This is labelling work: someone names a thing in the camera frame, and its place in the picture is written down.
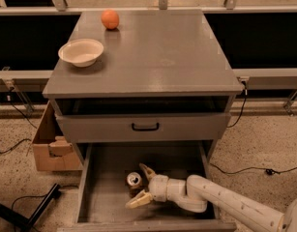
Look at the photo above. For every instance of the black metal stand leg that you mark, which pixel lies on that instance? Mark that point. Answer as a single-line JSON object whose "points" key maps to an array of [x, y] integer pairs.
{"points": [[26, 222]]}

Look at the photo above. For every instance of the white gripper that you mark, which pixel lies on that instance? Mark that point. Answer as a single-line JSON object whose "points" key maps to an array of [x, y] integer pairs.
{"points": [[158, 186]]}

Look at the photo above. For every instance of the white bowl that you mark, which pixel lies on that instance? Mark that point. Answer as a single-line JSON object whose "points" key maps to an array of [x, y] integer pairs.
{"points": [[81, 53]]}

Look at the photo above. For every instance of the black drawer handle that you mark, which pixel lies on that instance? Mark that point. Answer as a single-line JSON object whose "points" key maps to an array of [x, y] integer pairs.
{"points": [[143, 128]]}

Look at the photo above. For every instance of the open grey lower drawer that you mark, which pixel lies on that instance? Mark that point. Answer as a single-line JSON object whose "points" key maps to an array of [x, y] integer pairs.
{"points": [[103, 189]]}

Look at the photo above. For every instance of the cardboard box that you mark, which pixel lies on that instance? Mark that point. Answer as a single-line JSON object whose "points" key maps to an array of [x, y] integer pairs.
{"points": [[52, 152]]}

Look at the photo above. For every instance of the closed grey upper drawer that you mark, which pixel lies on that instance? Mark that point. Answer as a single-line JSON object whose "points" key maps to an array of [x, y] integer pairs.
{"points": [[117, 128]]}

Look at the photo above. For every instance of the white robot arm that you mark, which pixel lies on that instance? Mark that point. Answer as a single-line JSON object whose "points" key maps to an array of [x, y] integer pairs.
{"points": [[194, 193]]}

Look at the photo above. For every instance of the orange fruit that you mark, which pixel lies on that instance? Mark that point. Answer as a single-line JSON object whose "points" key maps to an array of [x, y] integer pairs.
{"points": [[110, 19]]}

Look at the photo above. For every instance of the grey drawer cabinet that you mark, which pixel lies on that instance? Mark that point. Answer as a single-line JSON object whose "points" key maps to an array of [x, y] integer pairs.
{"points": [[156, 62]]}

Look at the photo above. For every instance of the metal rail frame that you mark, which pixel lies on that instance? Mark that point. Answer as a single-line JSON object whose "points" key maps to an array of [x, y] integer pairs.
{"points": [[254, 34]]}

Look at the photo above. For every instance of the orange soda can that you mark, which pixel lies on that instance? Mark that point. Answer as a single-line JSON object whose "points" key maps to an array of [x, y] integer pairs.
{"points": [[134, 182]]}

